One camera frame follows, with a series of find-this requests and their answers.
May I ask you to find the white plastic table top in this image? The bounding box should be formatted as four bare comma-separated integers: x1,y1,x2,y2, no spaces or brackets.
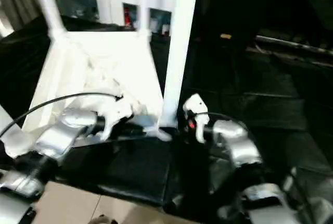
4,30,174,157

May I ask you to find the white plastic table leg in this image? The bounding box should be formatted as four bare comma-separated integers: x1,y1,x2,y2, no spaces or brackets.
158,0,201,129
137,0,152,36
31,0,66,38
0,104,35,157

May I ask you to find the black mat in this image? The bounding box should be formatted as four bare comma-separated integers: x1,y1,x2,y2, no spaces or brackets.
0,13,333,222

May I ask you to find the dark left robot foot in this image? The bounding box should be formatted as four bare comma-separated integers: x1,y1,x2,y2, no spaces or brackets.
90,214,117,224

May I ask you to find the dark metal rod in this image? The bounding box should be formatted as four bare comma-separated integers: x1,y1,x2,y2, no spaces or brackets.
220,33,333,55

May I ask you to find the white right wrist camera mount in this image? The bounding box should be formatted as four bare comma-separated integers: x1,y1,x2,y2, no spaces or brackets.
183,93,209,144

